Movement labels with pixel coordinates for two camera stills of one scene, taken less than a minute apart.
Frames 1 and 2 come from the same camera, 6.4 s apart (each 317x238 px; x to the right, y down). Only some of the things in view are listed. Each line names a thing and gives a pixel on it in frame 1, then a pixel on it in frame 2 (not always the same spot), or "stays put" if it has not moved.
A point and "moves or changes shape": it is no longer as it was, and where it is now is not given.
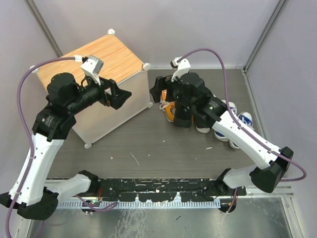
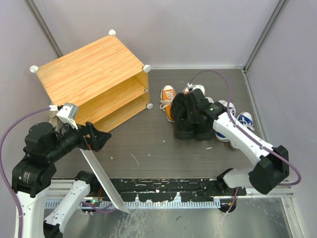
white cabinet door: x=99 y=119 to x=104 y=180
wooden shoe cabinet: x=95 y=119 stays put
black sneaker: x=202 y=123 moves or changes shape
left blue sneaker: x=234 y=109 stays put
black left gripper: x=115 y=100 to x=95 y=140
